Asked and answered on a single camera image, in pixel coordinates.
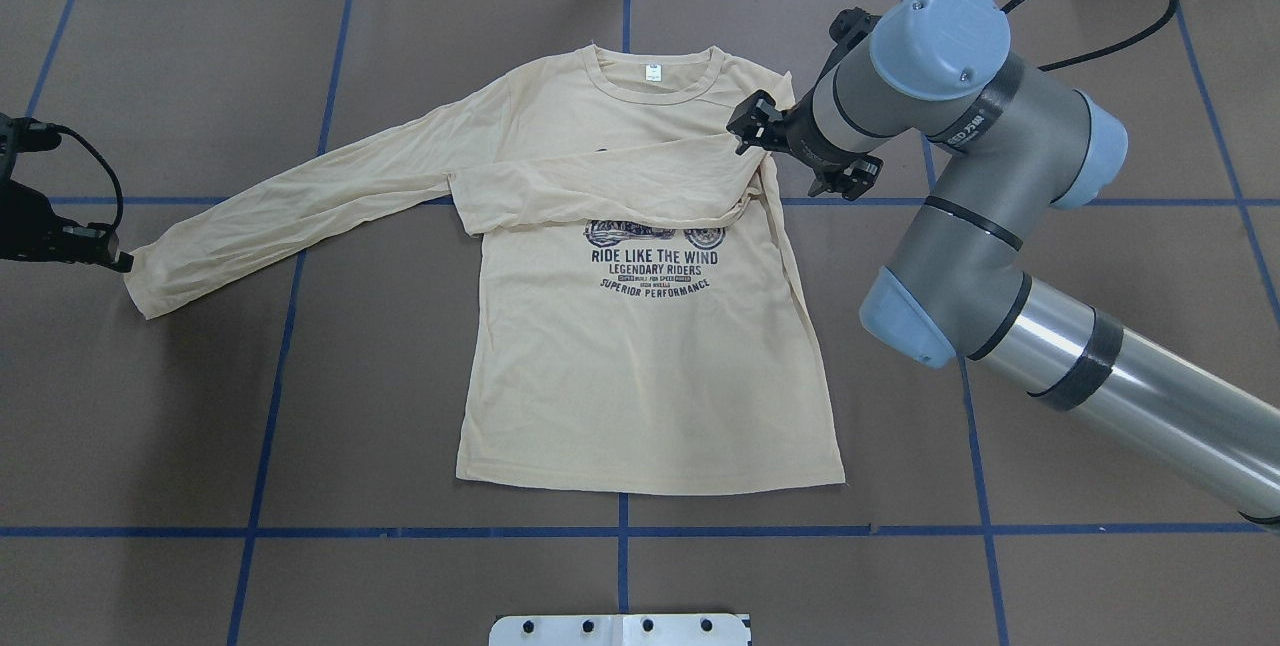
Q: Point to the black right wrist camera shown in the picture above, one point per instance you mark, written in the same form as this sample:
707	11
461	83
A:
846	31

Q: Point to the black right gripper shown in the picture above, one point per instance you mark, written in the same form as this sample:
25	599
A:
797	143

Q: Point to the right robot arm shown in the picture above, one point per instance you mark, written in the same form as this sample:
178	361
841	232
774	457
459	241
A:
1020	143

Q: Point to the beige long-sleeve printed shirt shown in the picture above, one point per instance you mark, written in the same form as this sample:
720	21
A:
642	325

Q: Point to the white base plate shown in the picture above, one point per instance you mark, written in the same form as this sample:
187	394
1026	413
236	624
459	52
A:
623	629

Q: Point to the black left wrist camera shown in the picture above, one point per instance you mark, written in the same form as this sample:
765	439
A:
27	135

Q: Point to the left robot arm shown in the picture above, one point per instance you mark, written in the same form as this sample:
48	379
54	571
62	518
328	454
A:
8	165

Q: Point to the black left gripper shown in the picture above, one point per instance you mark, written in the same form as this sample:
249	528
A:
30	218

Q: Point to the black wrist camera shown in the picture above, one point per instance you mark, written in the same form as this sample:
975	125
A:
27	135
846	31

